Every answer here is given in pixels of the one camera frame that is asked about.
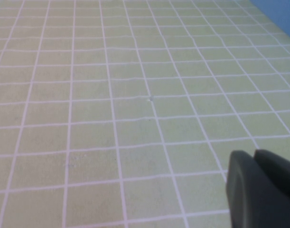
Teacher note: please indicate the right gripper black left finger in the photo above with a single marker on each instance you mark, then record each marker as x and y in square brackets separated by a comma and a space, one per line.
[249, 194]

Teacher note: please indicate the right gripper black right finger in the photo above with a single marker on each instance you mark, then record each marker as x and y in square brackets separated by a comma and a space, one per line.
[277, 168]

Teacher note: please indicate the green checked tablecloth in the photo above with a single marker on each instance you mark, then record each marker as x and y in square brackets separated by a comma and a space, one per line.
[111, 107]

